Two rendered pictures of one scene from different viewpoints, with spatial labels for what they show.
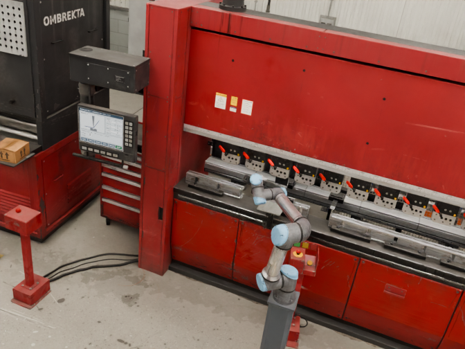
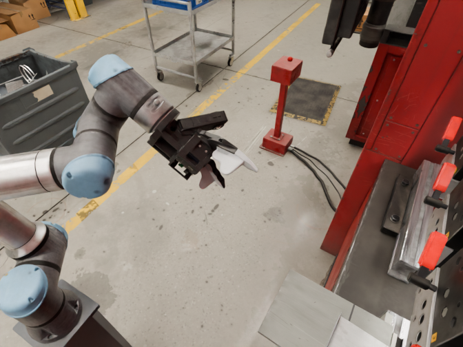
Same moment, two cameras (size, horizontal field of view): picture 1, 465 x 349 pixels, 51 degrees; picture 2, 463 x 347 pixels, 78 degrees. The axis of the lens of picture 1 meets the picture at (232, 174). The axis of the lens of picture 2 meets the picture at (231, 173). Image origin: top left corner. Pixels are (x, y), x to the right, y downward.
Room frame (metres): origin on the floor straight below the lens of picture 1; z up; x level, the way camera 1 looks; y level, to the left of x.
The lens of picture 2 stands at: (3.06, -0.59, 1.72)
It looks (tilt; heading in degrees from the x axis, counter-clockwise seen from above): 46 degrees down; 104
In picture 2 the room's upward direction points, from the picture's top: straight up
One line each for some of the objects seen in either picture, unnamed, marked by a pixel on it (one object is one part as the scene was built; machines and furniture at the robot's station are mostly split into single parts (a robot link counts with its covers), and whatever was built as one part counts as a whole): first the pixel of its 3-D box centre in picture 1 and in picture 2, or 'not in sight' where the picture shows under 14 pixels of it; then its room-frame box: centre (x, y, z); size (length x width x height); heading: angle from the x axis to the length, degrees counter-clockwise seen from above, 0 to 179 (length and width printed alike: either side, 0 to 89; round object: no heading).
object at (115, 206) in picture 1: (135, 179); not in sight; (4.16, 0.93, 0.50); 0.50 x 0.50 x 1.00; 72
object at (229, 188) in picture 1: (214, 184); (417, 213); (3.53, 0.14, 0.92); 0.50 x 0.06 x 0.10; 72
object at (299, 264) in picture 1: (303, 257); not in sight; (2.93, -0.60, 0.75); 0.20 x 0.16 x 0.18; 85
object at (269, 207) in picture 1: (273, 203); (325, 329); (3.22, -0.34, 1.00); 0.26 x 0.18 x 0.01; 162
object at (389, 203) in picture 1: (387, 194); not in sight; (3.12, -1.12, 1.26); 0.15 x 0.09 x 0.17; 72
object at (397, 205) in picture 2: (205, 189); (397, 202); (3.50, 0.20, 0.89); 0.30 x 0.05 x 0.03; 72
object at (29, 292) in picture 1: (27, 255); (280, 107); (2.95, 1.49, 0.41); 0.25 x 0.20 x 0.83; 162
